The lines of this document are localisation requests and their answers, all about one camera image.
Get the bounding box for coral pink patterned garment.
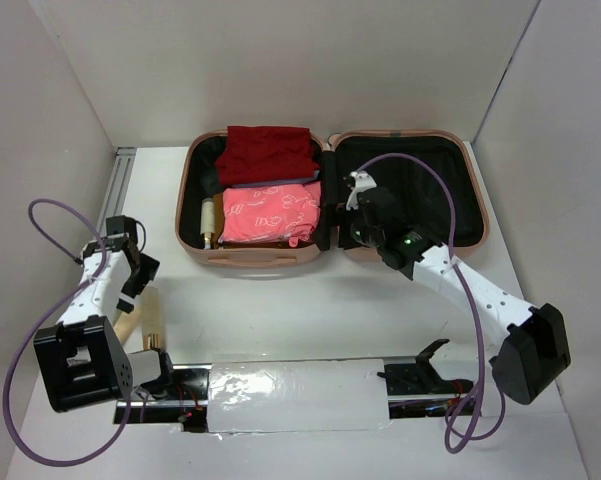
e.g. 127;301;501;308
220;182;321;248

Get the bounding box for aluminium rail frame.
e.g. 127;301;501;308
59;146;137;365

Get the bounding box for pink open suitcase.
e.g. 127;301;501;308
175;128;489;269

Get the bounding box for grey blue garment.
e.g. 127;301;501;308
232;170;320;188

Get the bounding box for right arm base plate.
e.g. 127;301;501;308
376;339;475;420

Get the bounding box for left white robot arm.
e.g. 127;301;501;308
34;215;178;412

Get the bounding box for beige cosmetic tube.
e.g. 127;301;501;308
113;306;141;346

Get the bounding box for dark red garment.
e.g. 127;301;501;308
215;126;320;187

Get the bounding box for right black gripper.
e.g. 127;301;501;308
309;201;383;250

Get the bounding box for gold cosmetic bottles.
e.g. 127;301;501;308
200;198;216;250

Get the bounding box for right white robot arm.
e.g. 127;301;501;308
345;170;571;405

